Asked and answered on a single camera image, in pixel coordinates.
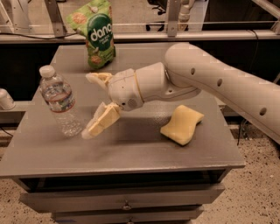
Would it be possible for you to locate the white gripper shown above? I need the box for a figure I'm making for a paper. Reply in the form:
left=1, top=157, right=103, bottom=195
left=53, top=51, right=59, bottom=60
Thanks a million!
left=81, top=68, right=144, bottom=139

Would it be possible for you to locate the clear plastic water bottle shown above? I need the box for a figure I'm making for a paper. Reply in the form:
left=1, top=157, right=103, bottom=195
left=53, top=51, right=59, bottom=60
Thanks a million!
left=39, top=65, right=83, bottom=137

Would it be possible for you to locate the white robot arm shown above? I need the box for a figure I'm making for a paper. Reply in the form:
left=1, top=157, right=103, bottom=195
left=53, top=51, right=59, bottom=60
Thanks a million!
left=82, top=43, right=280, bottom=142

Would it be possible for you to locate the green rice chip bag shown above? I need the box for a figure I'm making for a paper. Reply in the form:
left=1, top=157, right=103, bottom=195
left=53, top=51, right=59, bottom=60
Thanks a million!
left=66, top=0, right=116, bottom=69

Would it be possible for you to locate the grey drawer cabinet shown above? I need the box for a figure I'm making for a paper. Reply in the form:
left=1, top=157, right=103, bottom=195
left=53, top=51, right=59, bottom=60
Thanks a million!
left=0, top=42, right=246, bottom=224

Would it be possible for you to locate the yellow sponge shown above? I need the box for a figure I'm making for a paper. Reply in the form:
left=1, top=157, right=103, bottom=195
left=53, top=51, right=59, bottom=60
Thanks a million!
left=160, top=105, right=204, bottom=145

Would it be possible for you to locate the white cylinder at left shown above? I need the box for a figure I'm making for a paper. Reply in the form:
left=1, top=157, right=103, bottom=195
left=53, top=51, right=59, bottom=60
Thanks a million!
left=0, top=88, right=16, bottom=110

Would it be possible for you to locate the metal drawer knob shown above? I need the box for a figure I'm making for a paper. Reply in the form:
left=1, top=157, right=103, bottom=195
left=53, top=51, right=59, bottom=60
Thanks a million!
left=122, top=200, right=132, bottom=211

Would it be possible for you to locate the upper grey drawer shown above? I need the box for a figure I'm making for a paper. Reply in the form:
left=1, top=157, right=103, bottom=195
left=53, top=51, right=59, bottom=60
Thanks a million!
left=20, top=184, right=225, bottom=213

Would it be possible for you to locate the grey drawer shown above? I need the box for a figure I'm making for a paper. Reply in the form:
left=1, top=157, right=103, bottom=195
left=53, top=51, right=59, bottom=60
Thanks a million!
left=20, top=184, right=225, bottom=213
left=52, top=206, right=203, bottom=224

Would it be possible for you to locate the lower grey drawer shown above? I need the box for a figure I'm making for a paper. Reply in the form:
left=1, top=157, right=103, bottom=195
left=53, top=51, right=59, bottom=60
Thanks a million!
left=52, top=206, right=203, bottom=224

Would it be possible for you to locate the metal frame rail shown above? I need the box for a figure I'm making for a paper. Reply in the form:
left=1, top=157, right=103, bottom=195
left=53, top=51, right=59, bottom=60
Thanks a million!
left=0, top=0, right=280, bottom=43

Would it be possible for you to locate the black cable on rail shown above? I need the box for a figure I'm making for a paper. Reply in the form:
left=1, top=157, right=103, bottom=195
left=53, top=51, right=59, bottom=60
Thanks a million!
left=0, top=31, right=79, bottom=40

